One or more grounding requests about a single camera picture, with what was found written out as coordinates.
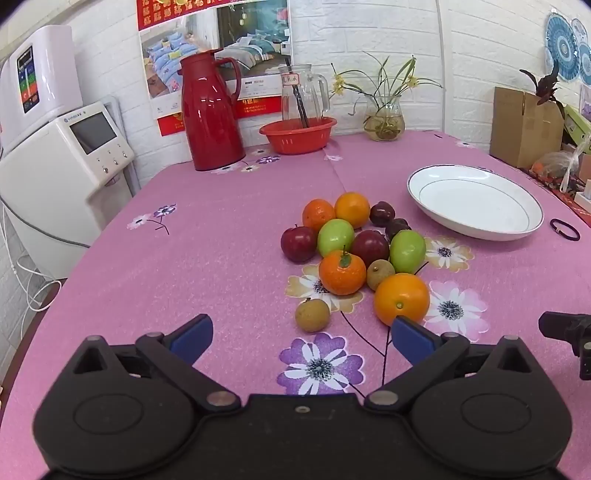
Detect green pear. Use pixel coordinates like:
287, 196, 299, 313
389, 230, 426, 274

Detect white plate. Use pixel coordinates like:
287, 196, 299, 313
407, 165, 545, 241

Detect white water purifier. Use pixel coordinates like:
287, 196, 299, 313
0, 25, 84, 158

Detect tangerine with green stem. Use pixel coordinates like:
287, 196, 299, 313
319, 247, 367, 296

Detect white wall pipe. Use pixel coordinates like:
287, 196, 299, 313
436, 0, 447, 133

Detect white appliance with screen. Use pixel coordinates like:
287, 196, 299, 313
0, 102, 137, 280

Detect green box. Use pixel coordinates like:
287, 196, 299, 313
564, 105, 591, 156

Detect red plastic basin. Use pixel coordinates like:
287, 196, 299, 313
259, 117, 338, 155

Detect black chopsticks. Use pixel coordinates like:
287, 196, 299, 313
285, 55, 310, 129

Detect black hair tie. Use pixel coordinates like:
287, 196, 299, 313
550, 218, 581, 241

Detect red plum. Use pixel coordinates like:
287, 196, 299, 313
281, 225, 319, 264

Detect cardboard box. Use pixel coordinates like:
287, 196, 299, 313
489, 86, 565, 169

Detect red apple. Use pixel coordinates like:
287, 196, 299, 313
351, 229, 391, 268

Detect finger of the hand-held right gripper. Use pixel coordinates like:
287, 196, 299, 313
539, 311, 591, 380

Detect pink floral tablecloth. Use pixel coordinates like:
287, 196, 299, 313
0, 129, 591, 480

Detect wall poster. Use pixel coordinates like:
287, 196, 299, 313
136, 0, 294, 137

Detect dark purple plant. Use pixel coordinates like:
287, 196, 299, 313
519, 61, 567, 117

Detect clear plastic bag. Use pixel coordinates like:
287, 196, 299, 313
531, 147, 583, 191

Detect dark purple plum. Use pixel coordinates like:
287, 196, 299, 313
385, 218, 411, 241
369, 201, 397, 228

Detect grey cable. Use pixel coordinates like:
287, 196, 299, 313
0, 194, 91, 250

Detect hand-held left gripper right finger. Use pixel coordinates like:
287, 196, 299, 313
365, 315, 539, 412

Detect white cable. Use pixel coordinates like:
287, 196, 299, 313
0, 203, 62, 313

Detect glass vase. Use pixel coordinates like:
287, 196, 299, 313
364, 95, 406, 142

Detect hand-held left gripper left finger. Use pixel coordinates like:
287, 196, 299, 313
73, 314, 242, 413

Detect orange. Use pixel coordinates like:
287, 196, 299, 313
302, 198, 337, 233
373, 273, 431, 328
335, 191, 371, 230

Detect glass pitcher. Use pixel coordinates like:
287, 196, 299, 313
278, 64, 332, 127

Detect red thermos jug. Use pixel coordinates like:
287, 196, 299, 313
179, 48, 246, 172

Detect green plant yellow flowers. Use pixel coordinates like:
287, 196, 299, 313
330, 52, 444, 116

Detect green jujube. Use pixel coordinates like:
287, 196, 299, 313
317, 219, 356, 258

